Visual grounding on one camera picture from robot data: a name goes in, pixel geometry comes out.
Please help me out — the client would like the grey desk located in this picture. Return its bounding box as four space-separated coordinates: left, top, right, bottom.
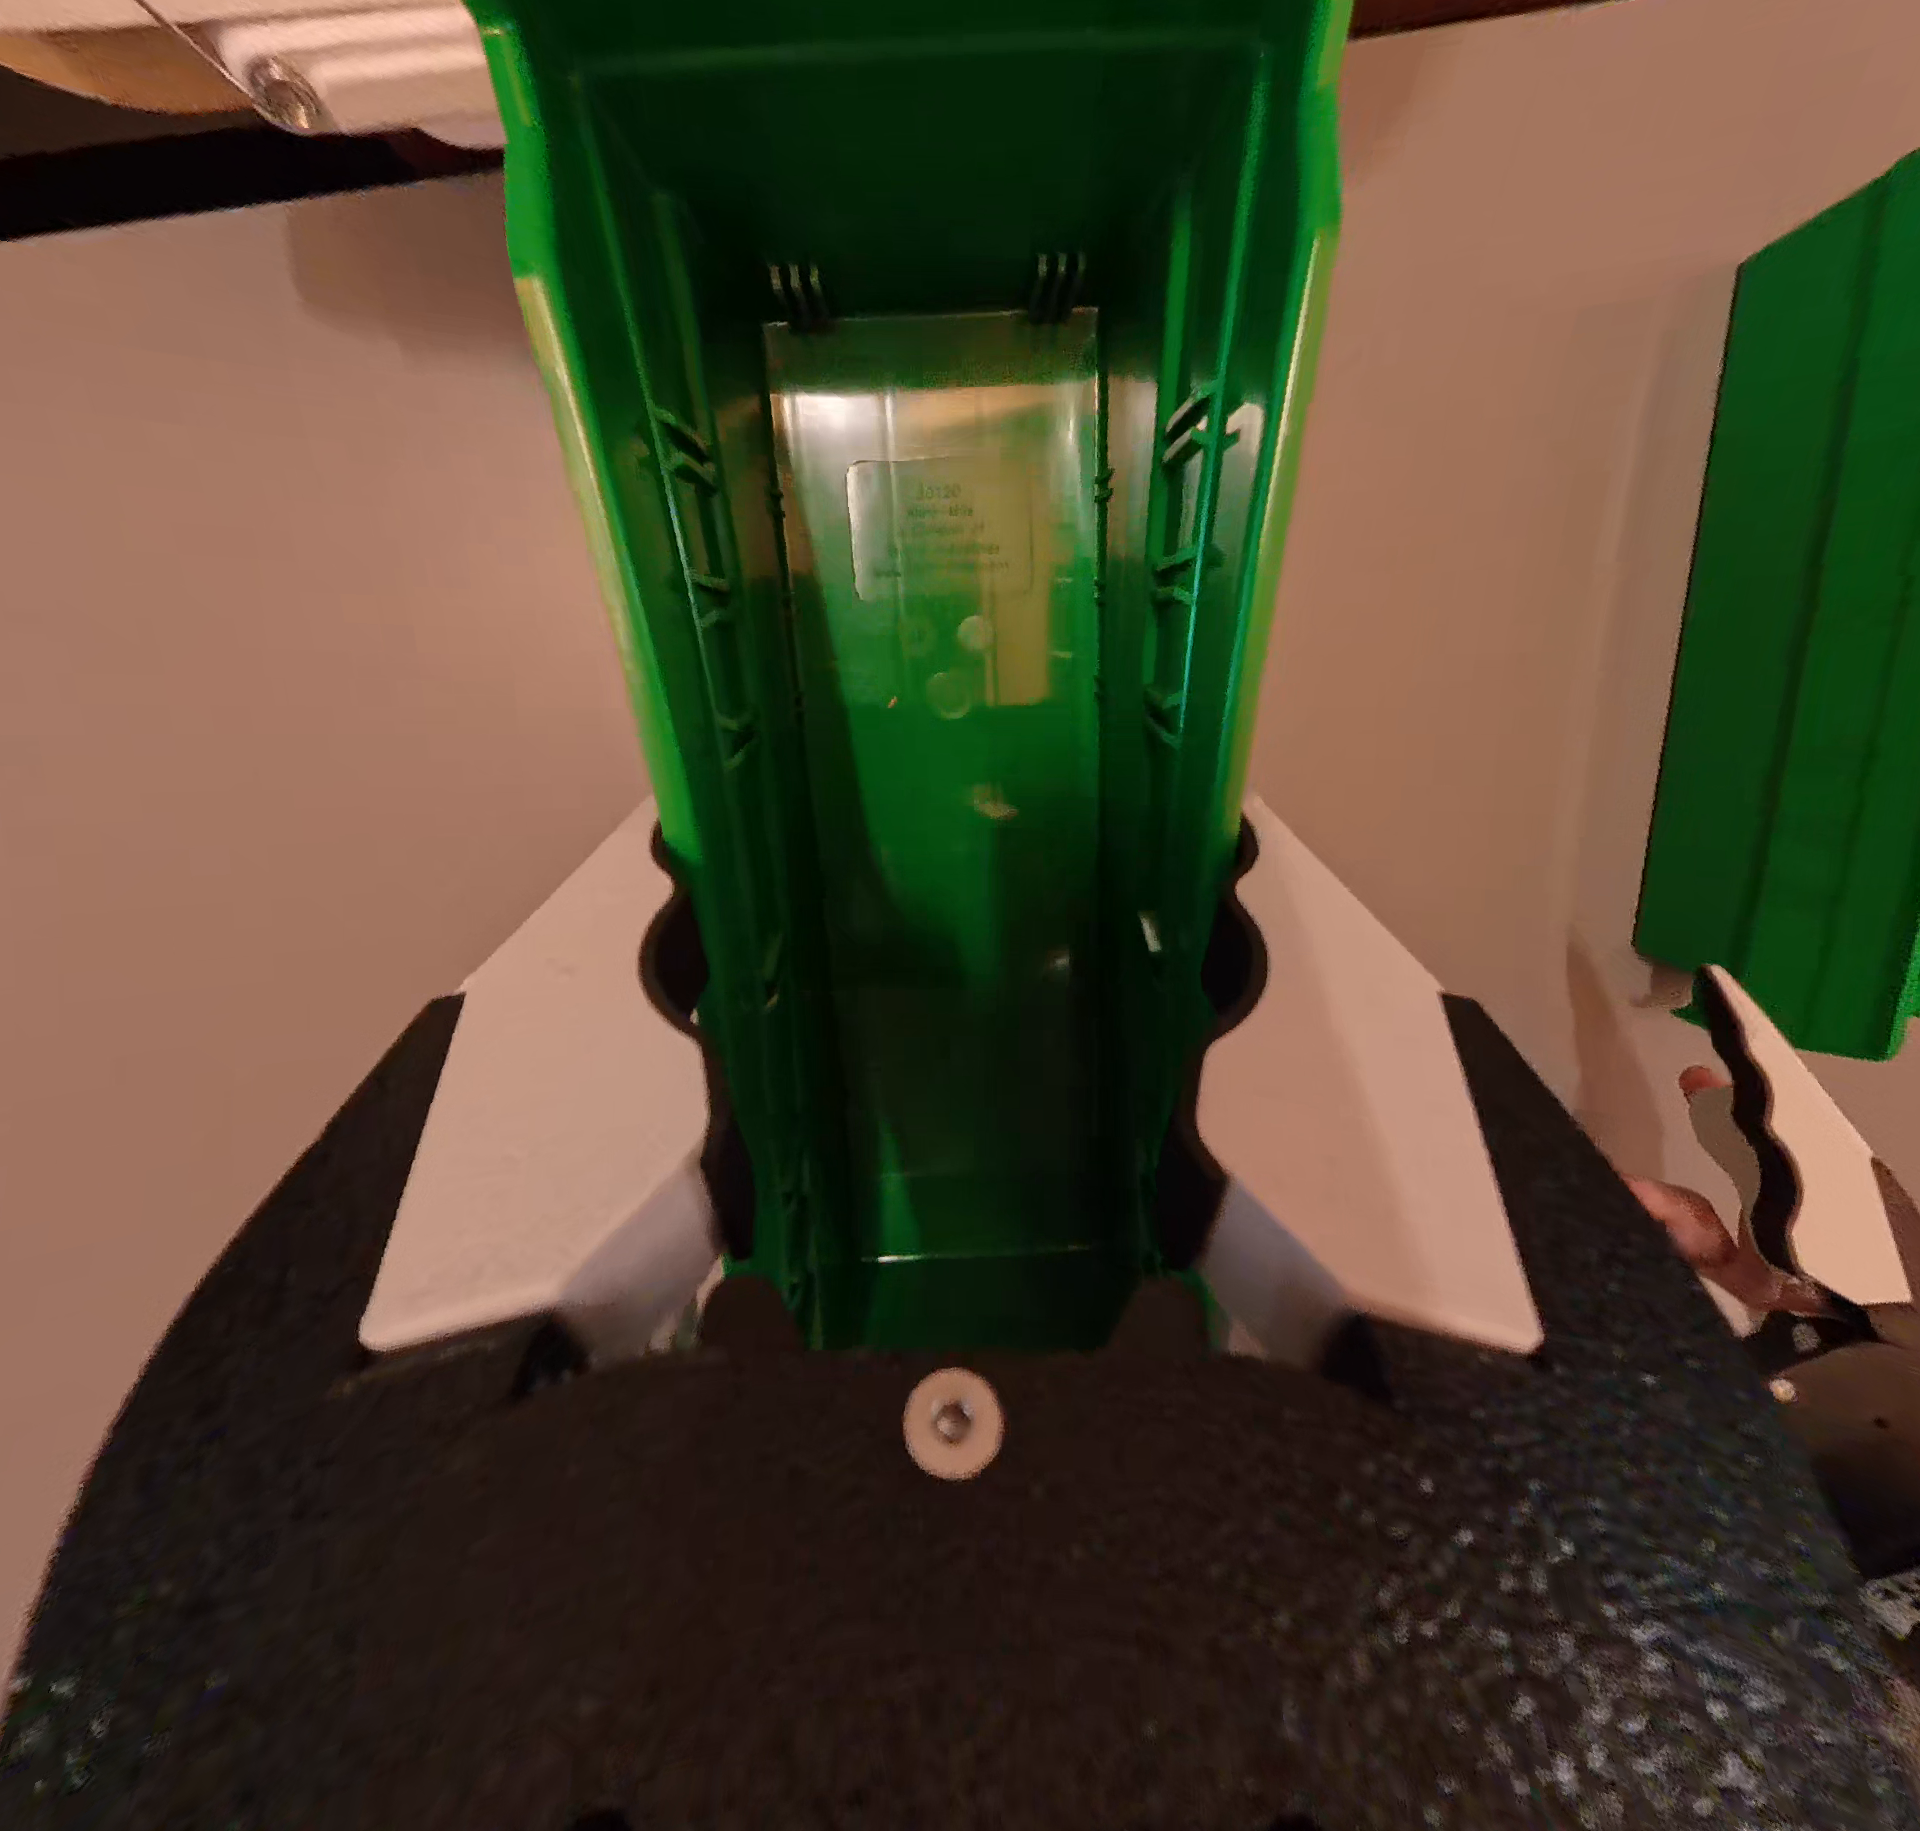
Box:
0 0 1920 1668

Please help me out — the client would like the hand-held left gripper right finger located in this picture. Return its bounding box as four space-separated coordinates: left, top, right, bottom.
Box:
1157 793 1549 1365

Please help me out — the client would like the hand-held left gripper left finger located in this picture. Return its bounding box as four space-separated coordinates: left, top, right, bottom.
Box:
359 793 762 1367

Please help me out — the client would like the wooden board stand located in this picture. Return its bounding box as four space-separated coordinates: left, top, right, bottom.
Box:
0 0 510 153

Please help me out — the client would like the person's right hand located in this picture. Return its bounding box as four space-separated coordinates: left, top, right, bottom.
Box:
1625 1174 1840 1323

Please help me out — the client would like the green plastic bin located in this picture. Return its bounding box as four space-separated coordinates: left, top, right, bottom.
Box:
1634 150 1920 1063
412 0 1389 1353

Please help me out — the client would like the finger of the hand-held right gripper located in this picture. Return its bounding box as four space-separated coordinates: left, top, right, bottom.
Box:
1680 960 1920 1309

